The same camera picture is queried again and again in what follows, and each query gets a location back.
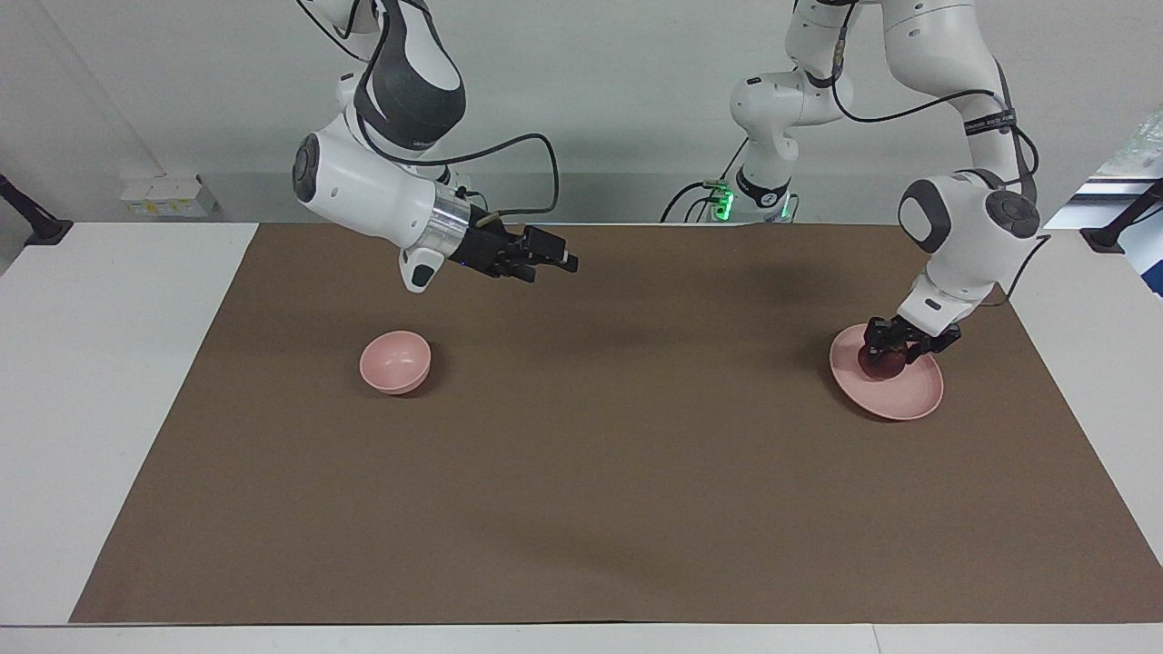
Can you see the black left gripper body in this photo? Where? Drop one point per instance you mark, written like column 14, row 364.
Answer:
column 909, row 334

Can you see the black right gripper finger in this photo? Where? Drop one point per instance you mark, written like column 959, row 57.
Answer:
column 550, row 243
column 559, row 265

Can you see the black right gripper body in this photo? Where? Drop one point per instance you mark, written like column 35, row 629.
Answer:
column 495, row 254

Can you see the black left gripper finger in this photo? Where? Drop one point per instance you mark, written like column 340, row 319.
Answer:
column 916, row 354
column 872, row 354

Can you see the dark red apple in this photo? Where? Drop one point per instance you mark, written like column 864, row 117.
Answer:
column 883, row 368

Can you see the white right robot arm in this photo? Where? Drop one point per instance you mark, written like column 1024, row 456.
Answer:
column 363, row 182

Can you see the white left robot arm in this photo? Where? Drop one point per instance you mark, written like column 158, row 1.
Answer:
column 963, row 227

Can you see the pink plate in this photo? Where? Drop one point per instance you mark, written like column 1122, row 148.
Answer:
column 909, row 395

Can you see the pink bowl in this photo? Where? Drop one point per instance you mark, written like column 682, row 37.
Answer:
column 393, row 361

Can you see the brown table mat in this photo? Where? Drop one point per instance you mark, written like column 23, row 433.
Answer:
column 591, row 472

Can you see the blue plastic object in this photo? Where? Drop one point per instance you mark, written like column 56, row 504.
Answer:
column 1154, row 272

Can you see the black clamp mount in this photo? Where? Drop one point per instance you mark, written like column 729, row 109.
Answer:
column 36, row 227
column 1113, row 234

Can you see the white wall socket box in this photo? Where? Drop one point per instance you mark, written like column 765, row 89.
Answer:
column 168, row 195

